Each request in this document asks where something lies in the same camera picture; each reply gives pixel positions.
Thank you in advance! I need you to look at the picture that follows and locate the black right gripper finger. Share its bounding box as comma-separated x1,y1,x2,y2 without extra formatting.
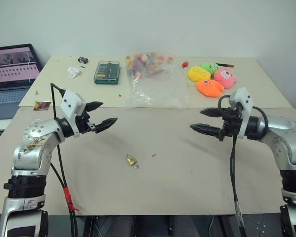
199,108,224,118
189,123,222,138

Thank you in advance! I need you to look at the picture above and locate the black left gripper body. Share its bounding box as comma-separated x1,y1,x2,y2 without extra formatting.
75,112,97,135

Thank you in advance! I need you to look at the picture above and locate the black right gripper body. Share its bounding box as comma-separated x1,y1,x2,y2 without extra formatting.
218,107,243,142

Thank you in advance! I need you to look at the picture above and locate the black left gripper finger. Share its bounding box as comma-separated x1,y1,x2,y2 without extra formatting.
95,118,119,134
85,101,104,115

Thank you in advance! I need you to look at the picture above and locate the orange plush toy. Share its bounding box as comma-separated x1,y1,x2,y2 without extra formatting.
196,79,225,98

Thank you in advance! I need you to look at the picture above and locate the green screwdriver bit case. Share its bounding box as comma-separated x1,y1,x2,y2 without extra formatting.
93,61,121,85

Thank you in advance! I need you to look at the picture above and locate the pink plush toy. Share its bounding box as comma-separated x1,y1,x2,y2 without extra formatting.
213,68,238,89

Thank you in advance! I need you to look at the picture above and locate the crumpled white paper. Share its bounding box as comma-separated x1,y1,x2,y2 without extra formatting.
67,66,82,79

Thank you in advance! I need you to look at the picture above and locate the yellow plush toy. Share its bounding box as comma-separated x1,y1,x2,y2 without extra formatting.
187,65,211,83

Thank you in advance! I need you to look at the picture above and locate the small brass padlock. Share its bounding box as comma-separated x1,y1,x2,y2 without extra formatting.
125,153,138,166

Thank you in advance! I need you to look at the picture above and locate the green plush toy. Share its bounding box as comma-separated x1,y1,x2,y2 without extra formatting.
199,62,220,77

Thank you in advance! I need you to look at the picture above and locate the brown foil wrapper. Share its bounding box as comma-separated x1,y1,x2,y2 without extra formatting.
33,100,52,111

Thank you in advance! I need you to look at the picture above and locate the clear plastic bag of toys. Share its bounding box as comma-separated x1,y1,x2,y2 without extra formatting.
123,51,189,110

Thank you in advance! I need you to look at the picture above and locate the open laptop computer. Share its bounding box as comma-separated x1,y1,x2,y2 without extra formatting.
0,43,43,121

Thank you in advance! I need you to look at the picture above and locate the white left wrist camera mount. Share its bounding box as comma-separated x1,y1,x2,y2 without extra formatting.
60,90,87,138

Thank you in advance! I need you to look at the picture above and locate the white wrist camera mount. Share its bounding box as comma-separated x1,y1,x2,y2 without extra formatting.
230,86,254,139
60,90,87,138

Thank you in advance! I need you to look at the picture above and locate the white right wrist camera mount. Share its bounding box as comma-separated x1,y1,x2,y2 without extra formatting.
230,86,254,139

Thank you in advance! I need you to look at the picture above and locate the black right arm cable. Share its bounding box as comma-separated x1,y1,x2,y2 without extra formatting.
217,95,269,237

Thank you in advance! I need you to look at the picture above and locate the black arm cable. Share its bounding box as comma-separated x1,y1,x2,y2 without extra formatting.
50,83,80,237
217,95,269,237

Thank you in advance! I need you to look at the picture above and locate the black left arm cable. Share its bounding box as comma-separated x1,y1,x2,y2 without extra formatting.
50,83,80,237

